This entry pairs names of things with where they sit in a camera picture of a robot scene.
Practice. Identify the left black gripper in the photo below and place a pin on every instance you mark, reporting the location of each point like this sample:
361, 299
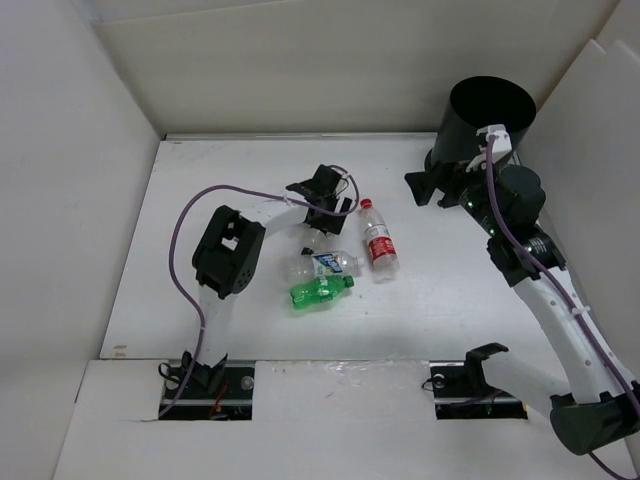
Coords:
329, 224

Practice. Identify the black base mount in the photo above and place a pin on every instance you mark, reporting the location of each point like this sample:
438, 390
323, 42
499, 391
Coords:
223, 392
460, 390

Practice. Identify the green plastic bottle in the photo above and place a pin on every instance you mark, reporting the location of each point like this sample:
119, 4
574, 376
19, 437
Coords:
319, 291

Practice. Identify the clear bottle red label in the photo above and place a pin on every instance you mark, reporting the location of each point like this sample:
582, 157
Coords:
379, 243

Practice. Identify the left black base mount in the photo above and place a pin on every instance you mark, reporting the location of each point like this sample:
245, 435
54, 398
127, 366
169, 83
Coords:
223, 392

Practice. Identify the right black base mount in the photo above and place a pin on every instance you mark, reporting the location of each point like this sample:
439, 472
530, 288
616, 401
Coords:
460, 390

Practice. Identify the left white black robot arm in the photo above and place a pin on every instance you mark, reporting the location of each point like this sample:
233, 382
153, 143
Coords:
226, 256

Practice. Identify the black cylindrical bin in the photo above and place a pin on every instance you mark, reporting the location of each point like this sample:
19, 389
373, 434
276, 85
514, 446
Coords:
474, 103

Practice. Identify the clear bottle blue white label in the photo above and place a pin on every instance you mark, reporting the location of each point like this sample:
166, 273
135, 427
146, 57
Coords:
307, 267

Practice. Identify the clear bottle black label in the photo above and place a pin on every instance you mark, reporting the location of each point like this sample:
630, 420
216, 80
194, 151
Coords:
314, 241

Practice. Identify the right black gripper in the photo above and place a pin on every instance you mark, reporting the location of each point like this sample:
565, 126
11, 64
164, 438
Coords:
423, 184

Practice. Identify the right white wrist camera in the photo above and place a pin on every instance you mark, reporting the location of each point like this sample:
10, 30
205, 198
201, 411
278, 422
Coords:
498, 146

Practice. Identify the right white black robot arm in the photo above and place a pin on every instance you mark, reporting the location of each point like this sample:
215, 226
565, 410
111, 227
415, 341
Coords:
597, 401

